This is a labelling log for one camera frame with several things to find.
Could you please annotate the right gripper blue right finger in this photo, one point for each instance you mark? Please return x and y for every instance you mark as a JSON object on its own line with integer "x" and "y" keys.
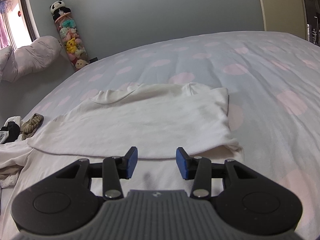
{"x": 201, "y": 170}

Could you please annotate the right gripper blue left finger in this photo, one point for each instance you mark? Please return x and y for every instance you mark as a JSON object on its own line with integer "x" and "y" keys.
{"x": 112, "y": 170}

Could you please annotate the white long sleeve shirt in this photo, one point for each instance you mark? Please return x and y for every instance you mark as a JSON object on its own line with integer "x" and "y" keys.
{"x": 156, "y": 119}

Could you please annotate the striped olive garment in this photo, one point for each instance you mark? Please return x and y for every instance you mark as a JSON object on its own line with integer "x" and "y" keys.
{"x": 29, "y": 128}

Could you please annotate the beige brown garment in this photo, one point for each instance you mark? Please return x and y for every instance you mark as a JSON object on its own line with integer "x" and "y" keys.
{"x": 9, "y": 175}

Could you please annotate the black garment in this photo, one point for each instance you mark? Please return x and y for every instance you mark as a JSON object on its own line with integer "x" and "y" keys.
{"x": 10, "y": 132}

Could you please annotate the polka dot bed sheet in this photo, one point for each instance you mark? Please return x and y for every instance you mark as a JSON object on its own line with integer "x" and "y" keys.
{"x": 273, "y": 84}

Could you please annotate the plush toy tube holder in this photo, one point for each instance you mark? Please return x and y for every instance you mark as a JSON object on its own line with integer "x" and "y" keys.
{"x": 73, "y": 44}

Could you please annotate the panda plush toy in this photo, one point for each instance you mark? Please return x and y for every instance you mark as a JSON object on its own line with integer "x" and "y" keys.
{"x": 58, "y": 9}

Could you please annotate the window with pink curtain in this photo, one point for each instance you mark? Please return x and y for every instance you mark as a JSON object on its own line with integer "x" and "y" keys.
{"x": 16, "y": 26}

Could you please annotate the cream room door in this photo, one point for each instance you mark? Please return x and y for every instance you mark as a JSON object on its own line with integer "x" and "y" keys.
{"x": 287, "y": 16}

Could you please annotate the black wall outlet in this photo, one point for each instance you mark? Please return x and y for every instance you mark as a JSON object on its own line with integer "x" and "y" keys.
{"x": 93, "y": 60}

